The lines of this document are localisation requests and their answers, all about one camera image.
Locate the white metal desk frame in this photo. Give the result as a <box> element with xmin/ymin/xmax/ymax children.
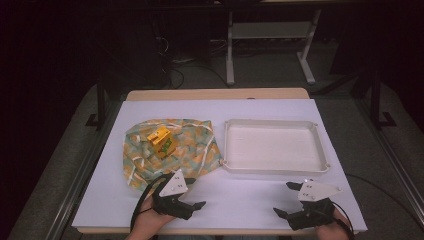
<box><xmin>225</xmin><ymin>8</ymin><xmax>323</xmax><ymax>87</ymax></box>

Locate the white table sheet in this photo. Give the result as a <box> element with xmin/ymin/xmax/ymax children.
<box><xmin>71</xmin><ymin>98</ymin><xmax>368</xmax><ymax>233</ymax></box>

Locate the white plastic tray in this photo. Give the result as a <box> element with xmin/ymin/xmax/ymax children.
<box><xmin>220</xmin><ymin>118</ymin><xmax>331</xmax><ymax>177</ymax></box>

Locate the person's right hand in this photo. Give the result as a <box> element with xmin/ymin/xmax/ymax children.
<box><xmin>315</xmin><ymin>209</ymin><xmax>355</xmax><ymax>240</ymax></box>

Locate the aluminium rail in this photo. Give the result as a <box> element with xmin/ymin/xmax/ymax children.
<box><xmin>43</xmin><ymin>99</ymin><xmax>124</xmax><ymax>240</ymax></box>
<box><xmin>353</xmin><ymin>97</ymin><xmax>424</xmax><ymax>222</ymax></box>

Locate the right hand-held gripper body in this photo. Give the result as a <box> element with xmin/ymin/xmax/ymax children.
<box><xmin>287</xmin><ymin>178</ymin><xmax>343</xmax><ymax>232</ymax></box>

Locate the yellow box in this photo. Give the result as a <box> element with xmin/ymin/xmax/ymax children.
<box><xmin>146</xmin><ymin>125</ymin><xmax>179</xmax><ymax>160</ymax></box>

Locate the person's left hand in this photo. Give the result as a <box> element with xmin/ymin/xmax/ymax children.
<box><xmin>125</xmin><ymin>194</ymin><xmax>175</xmax><ymax>240</ymax></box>

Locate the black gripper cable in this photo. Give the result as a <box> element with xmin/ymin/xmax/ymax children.
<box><xmin>330</xmin><ymin>200</ymin><xmax>356</xmax><ymax>239</ymax></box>
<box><xmin>129</xmin><ymin>173</ymin><xmax>174</xmax><ymax>233</ymax></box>

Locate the black metal stand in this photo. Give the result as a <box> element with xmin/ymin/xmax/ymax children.
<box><xmin>85</xmin><ymin>77</ymin><xmax>108</xmax><ymax>132</ymax></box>
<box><xmin>367</xmin><ymin>68</ymin><xmax>398</xmax><ymax>130</ymax></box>

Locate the patterned orange green cloth bag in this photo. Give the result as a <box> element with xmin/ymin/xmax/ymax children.
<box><xmin>122</xmin><ymin>118</ymin><xmax>224</xmax><ymax>192</ymax></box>

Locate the black floor cable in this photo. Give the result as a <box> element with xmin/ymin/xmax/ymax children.
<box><xmin>161</xmin><ymin>58</ymin><xmax>232</xmax><ymax>90</ymax></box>
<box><xmin>344</xmin><ymin>173</ymin><xmax>424</xmax><ymax>232</ymax></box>

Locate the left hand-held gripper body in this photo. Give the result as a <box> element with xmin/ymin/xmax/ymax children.
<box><xmin>151</xmin><ymin>168</ymin><xmax>190</xmax><ymax>218</ymax></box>

